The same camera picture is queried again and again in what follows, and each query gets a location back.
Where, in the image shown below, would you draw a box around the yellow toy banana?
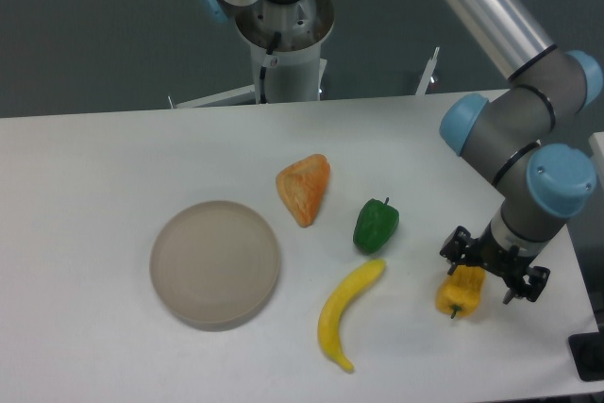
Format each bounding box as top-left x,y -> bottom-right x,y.
317,259 -> 386,373

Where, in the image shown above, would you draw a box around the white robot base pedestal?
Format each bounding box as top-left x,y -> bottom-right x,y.
235,0 -> 334,104

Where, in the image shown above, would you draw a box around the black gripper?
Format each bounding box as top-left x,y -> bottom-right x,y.
440,226 -> 550,305

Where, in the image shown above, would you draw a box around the orange triangular toy bread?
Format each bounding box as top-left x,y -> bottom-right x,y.
276,154 -> 330,228

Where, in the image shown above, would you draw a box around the white metal frame bracket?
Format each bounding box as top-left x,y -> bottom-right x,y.
415,46 -> 440,96

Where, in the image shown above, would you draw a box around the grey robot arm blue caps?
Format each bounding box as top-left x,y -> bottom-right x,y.
200,0 -> 603,301

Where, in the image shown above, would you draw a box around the green toy bell pepper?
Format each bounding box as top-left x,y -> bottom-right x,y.
353,197 -> 399,255

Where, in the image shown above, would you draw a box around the beige round plate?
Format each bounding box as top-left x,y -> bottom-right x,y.
149,201 -> 280,331

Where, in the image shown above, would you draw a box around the black clamp at table edge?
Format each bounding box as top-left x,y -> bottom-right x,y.
568,332 -> 603,382

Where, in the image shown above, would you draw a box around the yellow toy bell pepper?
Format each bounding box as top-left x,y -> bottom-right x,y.
435,265 -> 486,319

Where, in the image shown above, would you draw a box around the black cable on pedestal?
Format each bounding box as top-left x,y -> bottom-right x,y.
258,30 -> 283,105

